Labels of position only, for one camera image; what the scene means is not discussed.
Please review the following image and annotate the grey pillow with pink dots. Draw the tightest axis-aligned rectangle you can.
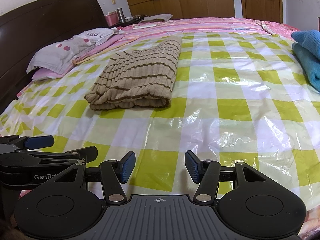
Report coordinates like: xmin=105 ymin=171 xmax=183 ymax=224
xmin=26 ymin=27 xmax=120 ymax=74

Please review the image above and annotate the white flat item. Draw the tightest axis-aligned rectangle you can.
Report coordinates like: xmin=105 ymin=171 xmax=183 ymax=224
xmin=132 ymin=23 xmax=158 ymax=30

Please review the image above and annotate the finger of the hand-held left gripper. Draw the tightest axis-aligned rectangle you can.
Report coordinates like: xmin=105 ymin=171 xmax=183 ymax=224
xmin=0 ymin=135 xmax=55 ymax=152
xmin=15 ymin=146 xmax=98 ymax=161

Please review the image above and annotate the green checked plastic sheet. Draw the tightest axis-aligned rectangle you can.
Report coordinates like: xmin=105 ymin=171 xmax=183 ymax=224
xmin=0 ymin=31 xmax=320 ymax=210

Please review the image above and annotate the wooden door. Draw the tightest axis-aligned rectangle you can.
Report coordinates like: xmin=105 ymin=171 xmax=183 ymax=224
xmin=237 ymin=0 xmax=284 ymax=23

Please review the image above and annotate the pink box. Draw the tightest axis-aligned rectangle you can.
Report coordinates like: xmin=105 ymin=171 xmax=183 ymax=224
xmin=104 ymin=14 xmax=119 ymax=27

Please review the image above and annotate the dark wooden headboard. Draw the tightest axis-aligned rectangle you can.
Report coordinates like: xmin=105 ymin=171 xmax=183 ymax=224
xmin=0 ymin=0 xmax=105 ymax=115

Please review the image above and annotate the teal knit sweater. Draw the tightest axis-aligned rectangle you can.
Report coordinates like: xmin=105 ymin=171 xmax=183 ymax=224
xmin=292 ymin=42 xmax=320 ymax=92

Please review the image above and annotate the dark nightstand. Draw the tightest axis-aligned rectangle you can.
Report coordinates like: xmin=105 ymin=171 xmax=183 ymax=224
xmin=107 ymin=17 xmax=145 ymax=29

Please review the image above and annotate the grey cloth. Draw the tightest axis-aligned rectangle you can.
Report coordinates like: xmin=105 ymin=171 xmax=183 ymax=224
xmin=140 ymin=13 xmax=173 ymax=22

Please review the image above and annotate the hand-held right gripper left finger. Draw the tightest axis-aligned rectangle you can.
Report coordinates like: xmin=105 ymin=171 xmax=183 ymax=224
xmin=54 ymin=151 xmax=137 ymax=204

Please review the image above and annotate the tan striped ribbed sweater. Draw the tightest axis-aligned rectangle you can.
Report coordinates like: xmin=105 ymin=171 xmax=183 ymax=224
xmin=84 ymin=36 xmax=182 ymax=111

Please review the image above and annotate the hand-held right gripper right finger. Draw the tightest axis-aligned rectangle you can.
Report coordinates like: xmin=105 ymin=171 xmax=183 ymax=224
xmin=184 ymin=150 xmax=267 ymax=203

